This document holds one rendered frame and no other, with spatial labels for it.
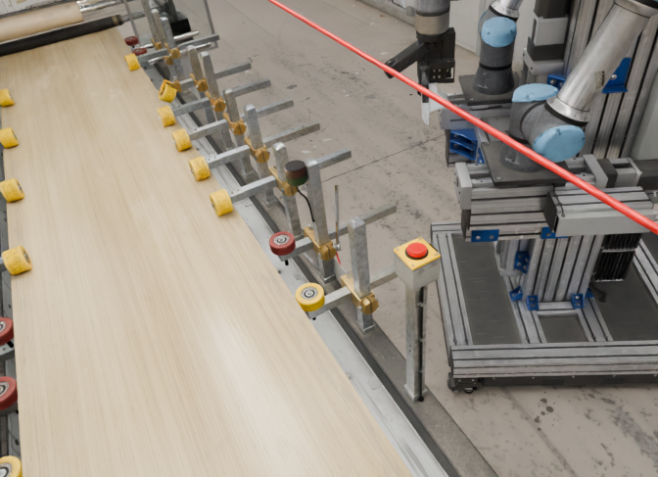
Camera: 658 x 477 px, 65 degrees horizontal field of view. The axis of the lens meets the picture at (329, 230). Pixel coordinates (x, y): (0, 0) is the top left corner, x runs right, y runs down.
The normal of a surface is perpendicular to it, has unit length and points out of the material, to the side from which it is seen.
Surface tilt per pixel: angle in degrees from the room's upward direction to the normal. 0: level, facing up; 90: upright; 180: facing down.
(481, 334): 0
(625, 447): 0
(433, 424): 0
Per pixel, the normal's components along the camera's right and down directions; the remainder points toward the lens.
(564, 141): 0.04, 0.74
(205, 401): -0.11, -0.76
